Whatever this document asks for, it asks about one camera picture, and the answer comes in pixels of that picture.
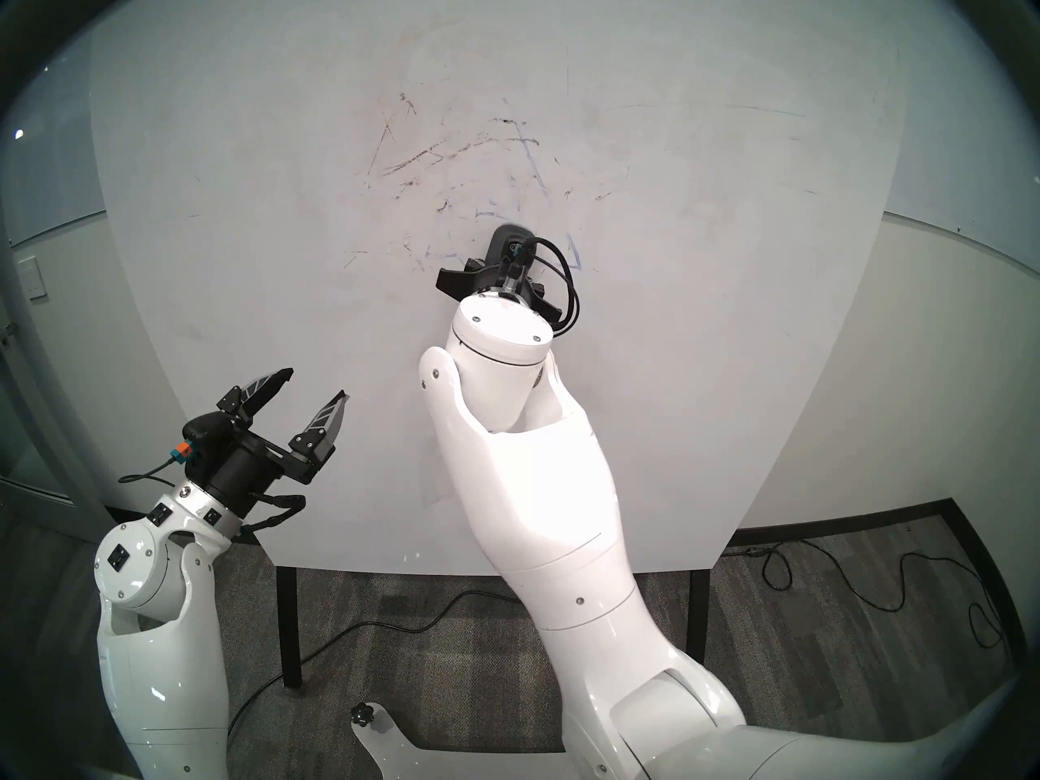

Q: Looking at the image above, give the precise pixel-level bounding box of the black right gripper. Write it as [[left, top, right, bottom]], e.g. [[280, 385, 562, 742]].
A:
[[436, 255, 566, 324]]

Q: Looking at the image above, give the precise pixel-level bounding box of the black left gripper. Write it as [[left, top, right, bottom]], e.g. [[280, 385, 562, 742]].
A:
[[201, 367, 351, 518]]

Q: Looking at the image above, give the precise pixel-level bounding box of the dark grey whiteboard eraser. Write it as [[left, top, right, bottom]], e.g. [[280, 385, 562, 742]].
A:
[[490, 224, 539, 261]]

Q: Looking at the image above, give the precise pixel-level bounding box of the white whiteboard table surface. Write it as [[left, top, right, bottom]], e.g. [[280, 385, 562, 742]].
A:
[[89, 0, 907, 578]]

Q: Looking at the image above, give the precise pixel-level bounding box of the black table leg with caster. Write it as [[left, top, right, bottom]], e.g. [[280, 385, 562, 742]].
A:
[[685, 569, 713, 667]]

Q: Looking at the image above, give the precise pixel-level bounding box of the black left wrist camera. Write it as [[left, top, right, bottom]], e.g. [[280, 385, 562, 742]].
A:
[[177, 411, 235, 464]]

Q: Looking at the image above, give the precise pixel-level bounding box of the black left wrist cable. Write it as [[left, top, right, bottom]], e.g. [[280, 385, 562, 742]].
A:
[[118, 452, 306, 537]]

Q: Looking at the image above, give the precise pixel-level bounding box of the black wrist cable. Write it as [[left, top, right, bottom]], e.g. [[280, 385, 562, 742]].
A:
[[118, 452, 306, 537], [510, 234, 580, 337]]

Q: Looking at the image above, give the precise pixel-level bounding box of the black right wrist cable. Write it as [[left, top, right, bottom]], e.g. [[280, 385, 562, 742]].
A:
[[510, 234, 580, 337]]

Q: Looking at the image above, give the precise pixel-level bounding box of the grey glass door frame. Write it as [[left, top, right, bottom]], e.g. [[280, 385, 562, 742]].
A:
[[0, 234, 132, 553]]

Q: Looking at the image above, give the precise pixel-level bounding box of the long black floor cable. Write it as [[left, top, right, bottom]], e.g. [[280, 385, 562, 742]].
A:
[[226, 587, 537, 735]]

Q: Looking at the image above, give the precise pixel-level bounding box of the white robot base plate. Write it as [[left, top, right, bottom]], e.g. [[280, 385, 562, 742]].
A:
[[351, 705, 574, 780]]

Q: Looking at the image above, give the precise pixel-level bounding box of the short black floor cable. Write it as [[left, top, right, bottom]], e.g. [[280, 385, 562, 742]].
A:
[[719, 543, 795, 592]]

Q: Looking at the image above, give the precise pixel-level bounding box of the frosted glass wall panel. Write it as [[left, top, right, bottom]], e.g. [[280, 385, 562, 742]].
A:
[[882, 23, 1040, 271]]

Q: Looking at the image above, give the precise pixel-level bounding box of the looped black floor cable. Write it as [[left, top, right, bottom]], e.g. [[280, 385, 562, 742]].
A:
[[792, 540, 1008, 649]]

